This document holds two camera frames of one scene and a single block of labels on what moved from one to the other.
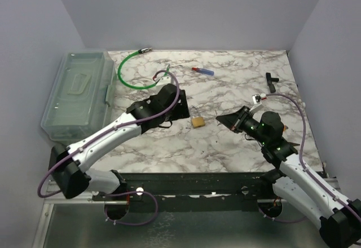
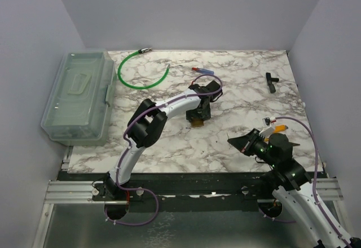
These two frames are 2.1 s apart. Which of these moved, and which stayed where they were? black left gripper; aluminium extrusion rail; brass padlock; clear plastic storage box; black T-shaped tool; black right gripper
Moved: black left gripper; black right gripper
Stayed: black T-shaped tool; aluminium extrusion rail; clear plastic storage box; brass padlock
